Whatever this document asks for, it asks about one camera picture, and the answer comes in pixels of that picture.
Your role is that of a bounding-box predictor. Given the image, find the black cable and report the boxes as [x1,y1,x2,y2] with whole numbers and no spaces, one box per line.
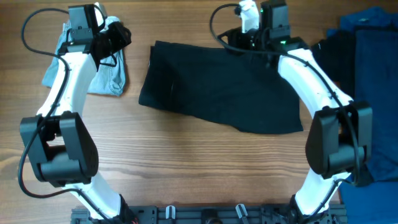
[17,7,109,224]
[208,2,361,218]

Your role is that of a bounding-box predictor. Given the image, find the right black cable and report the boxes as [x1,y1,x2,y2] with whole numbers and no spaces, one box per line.
[208,2,361,218]

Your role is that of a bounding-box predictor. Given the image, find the folded light blue jeans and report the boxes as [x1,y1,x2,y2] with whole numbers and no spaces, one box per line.
[42,16,126,96]

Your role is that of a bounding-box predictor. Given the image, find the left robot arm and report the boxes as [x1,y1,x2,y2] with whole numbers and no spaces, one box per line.
[18,3,138,223]

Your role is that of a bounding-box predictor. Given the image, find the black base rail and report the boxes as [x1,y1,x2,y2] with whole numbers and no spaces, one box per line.
[70,204,348,224]

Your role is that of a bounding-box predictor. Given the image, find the black shorts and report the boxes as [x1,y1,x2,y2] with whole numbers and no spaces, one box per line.
[139,41,303,134]

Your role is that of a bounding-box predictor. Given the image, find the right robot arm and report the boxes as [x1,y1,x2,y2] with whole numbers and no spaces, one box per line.
[224,1,373,223]

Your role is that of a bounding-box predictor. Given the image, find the blue garment pile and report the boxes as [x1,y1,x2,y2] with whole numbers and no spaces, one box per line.
[328,7,397,223]

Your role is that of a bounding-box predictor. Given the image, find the left black cable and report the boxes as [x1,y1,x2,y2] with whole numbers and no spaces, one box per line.
[17,7,109,224]

